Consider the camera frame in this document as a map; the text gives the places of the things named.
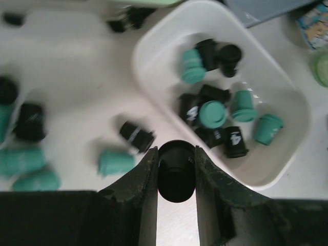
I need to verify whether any grey induction cooker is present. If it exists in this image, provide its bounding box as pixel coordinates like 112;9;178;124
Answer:
220;0;319;27

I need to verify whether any cartoon paper cup black lid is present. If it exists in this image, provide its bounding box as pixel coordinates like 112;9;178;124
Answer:
296;1;327;50

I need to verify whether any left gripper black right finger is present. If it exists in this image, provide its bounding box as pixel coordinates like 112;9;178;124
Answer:
195;147;327;245

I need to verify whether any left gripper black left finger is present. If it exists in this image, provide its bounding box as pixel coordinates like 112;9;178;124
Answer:
1;148;158;245

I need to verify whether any black capsule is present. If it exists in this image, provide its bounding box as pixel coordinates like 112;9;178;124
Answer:
158;140;196;203
13;102;46;142
216;44;242;78
119;121;155;153

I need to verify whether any green glass cup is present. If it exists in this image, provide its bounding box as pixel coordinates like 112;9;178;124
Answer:
310;50;327;88

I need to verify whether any teal capsule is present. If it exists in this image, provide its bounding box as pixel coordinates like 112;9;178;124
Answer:
97;149;135;177
231;90;257;122
198;100;227;129

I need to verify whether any black capsule lone front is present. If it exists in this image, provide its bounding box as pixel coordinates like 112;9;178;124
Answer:
199;85;231;104

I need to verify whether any white plastic storage basket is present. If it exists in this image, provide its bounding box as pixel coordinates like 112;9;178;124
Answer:
132;1;311;191

